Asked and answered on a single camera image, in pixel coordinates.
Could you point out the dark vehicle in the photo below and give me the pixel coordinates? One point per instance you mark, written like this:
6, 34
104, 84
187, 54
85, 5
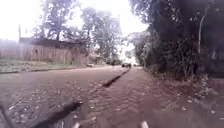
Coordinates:
126, 64

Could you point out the dark kerb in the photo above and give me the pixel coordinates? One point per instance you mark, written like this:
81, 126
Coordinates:
111, 81

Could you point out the pale car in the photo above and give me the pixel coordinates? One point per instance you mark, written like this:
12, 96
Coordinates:
90, 65

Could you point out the row of tall trees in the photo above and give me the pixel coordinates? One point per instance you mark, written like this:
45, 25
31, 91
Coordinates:
96, 33

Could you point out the red brick path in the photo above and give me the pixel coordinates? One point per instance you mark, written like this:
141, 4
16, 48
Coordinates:
130, 96

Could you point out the reddish paved road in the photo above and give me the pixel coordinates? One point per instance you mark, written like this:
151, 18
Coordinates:
50, 83

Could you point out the building with dark roof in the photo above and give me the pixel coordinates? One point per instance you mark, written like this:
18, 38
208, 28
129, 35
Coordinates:
50, 42

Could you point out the robot's own part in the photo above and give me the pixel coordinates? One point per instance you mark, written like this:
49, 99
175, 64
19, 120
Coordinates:
76, 125
144, 125

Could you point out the wooden plank fence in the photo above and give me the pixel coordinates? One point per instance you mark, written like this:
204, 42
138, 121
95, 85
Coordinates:
43, 54

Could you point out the dense trees and bushes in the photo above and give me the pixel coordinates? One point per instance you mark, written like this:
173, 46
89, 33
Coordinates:
180, 36

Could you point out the leaf-strewn dirt verge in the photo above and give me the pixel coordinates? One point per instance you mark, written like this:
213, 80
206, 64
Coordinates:
195, 88

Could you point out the grass verge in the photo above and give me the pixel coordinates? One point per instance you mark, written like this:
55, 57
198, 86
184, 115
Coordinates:
23, 65

